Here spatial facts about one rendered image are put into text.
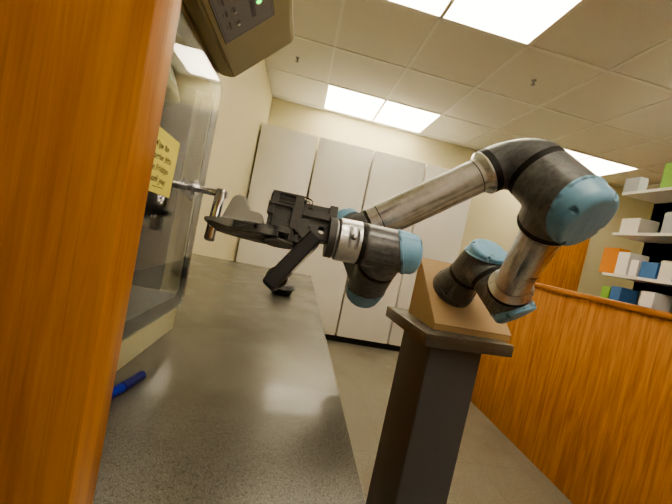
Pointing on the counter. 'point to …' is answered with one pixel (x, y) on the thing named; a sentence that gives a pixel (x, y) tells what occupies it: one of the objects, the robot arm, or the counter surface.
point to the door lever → (212, 205)
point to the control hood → (223, 53)
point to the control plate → (254, 14)
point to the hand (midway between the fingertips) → (213, 225)
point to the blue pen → (128, 383)
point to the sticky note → (164, 164)
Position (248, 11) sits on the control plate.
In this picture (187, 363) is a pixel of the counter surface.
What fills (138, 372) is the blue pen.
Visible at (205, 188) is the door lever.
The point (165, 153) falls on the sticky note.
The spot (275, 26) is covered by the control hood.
